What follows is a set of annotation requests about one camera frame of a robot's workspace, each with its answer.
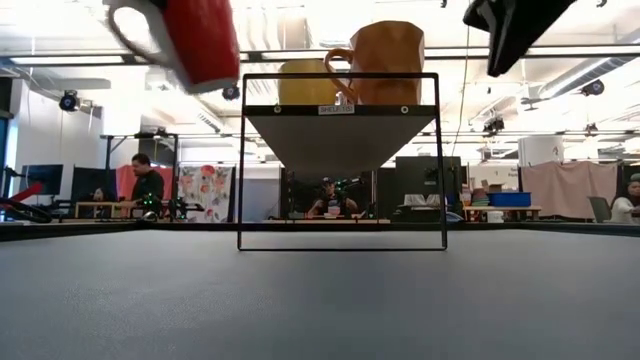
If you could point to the black ceiling spotlight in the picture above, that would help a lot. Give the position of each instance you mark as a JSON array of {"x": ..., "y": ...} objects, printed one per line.
[
  {"x": 231, "y": 95},
  {"x": 593, "y": 88},
  {"x": 494, "y": 125},
  {"x": 69, "y": 101}
]

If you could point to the salmon red cloth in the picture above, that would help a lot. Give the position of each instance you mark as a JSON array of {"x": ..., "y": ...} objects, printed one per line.
[{"x": 122, "y": 177}]

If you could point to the red bar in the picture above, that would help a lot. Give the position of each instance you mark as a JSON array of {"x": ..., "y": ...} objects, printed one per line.
[{"x": 22, "y": 194}]

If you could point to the blue plastic bin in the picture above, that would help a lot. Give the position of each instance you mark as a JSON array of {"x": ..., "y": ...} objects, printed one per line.
[{"x": 510, "y": 199}]

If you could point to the grey chair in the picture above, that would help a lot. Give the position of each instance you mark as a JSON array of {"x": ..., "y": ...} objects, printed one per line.
[{"x": 600, "y": 207}]

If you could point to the stack of bowls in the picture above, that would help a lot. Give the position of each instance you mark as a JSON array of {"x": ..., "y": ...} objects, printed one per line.
[{"x": 480, "y": 199}]

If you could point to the black cabinet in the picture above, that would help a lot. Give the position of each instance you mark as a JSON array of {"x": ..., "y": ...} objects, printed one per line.
[{"x": 425, "y": 175}]

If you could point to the small wooden table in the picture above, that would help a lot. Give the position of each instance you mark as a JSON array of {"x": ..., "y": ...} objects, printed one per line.
[{"x": 95, "y": 204}]

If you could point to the black divider panel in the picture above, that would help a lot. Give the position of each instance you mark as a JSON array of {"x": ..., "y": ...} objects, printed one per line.
[{"x": 92, "y": 180}]

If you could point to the orange faceted mug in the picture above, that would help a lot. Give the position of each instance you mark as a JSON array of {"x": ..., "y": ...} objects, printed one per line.
[{"x": 390, "y": 60}]

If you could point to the black aluminium table frame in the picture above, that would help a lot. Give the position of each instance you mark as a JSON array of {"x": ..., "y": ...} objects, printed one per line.
[{"x": 100, "y": 230}]

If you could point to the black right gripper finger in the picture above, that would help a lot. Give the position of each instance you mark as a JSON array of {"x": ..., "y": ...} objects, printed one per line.
[{"x": 502, "y": 57}]

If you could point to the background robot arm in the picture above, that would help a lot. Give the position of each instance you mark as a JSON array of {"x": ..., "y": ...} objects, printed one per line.
[{"x": 175, "y": 207}]

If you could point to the blue-grey table mat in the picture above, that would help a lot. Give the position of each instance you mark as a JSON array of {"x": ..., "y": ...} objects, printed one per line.
[{"x": 450, "y": 300}]

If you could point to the beige hanging cloth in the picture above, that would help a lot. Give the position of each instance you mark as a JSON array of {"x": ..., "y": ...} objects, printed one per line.
[{"x": 560, "y": 190}]

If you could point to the long ceiling light fixture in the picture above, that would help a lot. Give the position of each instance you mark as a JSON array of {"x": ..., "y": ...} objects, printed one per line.
[{"x": 450, "y": 51}]

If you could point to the wooden bench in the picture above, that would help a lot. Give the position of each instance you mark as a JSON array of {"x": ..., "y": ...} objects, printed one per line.
[{"x": 520, "y": 208}]

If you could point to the dark computer monitor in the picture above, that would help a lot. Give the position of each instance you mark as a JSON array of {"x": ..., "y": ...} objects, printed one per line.
[{"x": 42, "y": 179}]

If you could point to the floral print cloth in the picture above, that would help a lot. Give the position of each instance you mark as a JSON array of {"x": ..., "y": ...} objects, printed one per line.
[{"x": 210, "y": 190}]

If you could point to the red and white mug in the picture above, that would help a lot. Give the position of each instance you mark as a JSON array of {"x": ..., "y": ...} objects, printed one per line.
[{"x": 200, "y": 40}]

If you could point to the person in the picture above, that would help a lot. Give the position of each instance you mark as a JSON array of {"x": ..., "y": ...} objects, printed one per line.
[
  {"x": 98, "y": 195},
  {"x": 332, "y": 202},
  {"x": 147, "y": 185},
  {"x": 625, "y": 207}
]

